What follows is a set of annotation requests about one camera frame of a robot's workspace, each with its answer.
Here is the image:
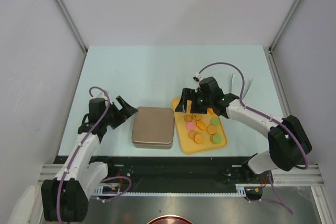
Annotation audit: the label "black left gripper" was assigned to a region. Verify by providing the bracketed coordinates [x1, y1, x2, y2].
[101, 96, 137, 129]

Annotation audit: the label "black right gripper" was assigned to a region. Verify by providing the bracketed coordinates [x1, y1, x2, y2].
[175, 88, 213, 114]

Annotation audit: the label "rose gold tin lid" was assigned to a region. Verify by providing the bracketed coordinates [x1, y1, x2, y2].
[131, 106, 174, 144]

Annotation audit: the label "rose gold cookie tin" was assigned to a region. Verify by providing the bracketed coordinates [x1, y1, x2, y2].
[133, 142, 173, 150]

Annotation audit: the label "metal tongs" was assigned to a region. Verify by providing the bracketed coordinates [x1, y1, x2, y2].
[229, 73, 254, 99]

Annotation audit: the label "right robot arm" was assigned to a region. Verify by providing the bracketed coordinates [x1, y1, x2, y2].
[172, 77, 312, 183]

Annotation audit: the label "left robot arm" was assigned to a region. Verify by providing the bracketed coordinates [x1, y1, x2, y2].
[41, 95, 138, 223]

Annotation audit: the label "tan sandwich cookie spotted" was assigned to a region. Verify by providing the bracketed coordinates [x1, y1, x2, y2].
[193, 114, 202, 120]

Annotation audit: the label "swirl butter cookie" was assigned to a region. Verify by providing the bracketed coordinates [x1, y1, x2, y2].
[183, 114, 194, 122]

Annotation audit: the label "orange fish cookie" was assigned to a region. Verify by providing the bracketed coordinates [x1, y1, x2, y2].
[208, 108, 215, 115]
[196, 120, 207, 131]

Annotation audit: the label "pink sandwich cookie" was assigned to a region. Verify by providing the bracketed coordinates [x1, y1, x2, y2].
[186, 122, 196, 131]

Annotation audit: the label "green macaron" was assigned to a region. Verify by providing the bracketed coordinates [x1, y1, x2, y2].
[210, 117, 221, 126]
[212, 134, 222, 144]

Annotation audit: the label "yellow plastic tray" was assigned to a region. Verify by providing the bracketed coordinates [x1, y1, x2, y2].
[174, 101, 227, 154]

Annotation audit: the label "red round object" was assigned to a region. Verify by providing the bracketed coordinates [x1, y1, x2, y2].
[148, 215, 193, 224]

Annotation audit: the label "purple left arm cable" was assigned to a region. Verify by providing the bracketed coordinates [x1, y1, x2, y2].
[56, 86, 132, 223]

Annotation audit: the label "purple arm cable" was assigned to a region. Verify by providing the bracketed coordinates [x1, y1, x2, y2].
[193, 62, 310, 216]
[56, 86, 132, 223]

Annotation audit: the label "white cable duct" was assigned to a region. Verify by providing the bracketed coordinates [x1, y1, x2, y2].
[92, 182, 263, 198]

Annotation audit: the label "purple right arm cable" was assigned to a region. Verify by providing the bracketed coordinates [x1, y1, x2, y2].
[193, 62, 310, 216]

